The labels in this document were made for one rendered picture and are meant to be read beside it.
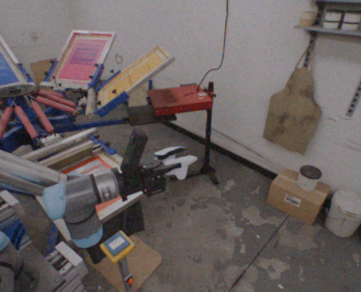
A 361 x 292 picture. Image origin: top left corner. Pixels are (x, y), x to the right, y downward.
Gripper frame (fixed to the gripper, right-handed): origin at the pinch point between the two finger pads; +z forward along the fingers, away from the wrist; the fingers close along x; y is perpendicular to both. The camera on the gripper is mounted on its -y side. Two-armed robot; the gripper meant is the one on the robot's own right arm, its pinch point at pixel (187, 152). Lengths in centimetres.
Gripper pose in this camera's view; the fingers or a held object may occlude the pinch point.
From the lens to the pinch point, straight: 66.2
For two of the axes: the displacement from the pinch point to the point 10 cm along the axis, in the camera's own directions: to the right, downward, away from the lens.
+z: 8.8, -2.7, 3.9
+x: 4.8, 3.9, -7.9
